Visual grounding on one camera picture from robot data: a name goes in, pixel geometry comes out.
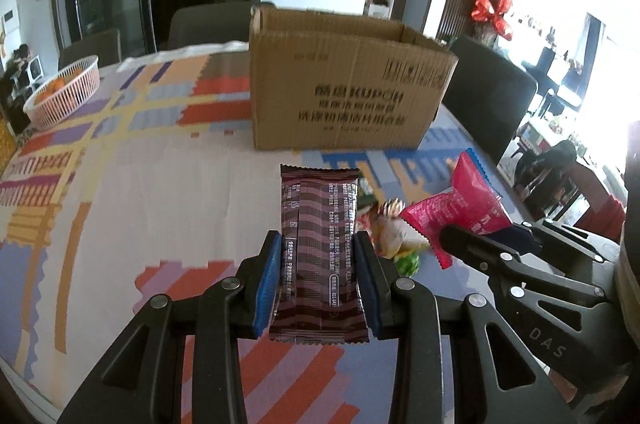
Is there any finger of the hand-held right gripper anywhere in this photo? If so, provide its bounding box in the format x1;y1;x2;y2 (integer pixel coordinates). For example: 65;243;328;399
438;224;613;307
509;220;623;257

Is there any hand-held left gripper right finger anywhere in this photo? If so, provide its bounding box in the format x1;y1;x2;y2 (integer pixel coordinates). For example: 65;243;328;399
353;231;596;424

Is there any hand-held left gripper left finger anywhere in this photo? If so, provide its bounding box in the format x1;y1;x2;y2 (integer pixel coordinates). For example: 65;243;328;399
57;230;284;424

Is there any pink snack packet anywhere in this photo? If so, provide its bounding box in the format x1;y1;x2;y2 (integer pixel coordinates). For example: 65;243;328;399
398;149;513;271

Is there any brown striped snack packet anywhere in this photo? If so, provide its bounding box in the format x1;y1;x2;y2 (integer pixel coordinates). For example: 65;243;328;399
268;164;372;346

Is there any cardboard box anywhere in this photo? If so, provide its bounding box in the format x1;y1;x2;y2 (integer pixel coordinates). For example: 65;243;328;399
248;4;459;151

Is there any green wrapped candy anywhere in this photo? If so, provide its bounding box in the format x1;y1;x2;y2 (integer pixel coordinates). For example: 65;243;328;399
394;252;421;277

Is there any colourful wrapped snack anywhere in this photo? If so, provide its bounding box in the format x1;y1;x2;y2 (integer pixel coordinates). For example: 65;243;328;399
369;198;431;259

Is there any red cloth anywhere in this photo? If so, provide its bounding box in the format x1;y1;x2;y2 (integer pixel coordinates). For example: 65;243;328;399
570;161;627;245

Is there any dark dining chair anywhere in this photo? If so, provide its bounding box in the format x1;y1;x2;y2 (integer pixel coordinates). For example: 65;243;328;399
58;28;122;69
440;35;539;167
167;1;277;51

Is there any printed colourful tablecloth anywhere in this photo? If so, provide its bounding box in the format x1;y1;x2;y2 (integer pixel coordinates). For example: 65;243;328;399
0;41;536;424

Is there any red balloon bow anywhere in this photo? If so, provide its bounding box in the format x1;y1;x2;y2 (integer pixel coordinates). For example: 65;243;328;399
471;0;514;42

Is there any white basket with oranges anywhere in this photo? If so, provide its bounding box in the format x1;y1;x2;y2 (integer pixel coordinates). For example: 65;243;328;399
23;55;101;131

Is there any pile of oranges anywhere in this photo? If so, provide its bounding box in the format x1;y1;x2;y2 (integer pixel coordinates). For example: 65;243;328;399
32;71;83;104

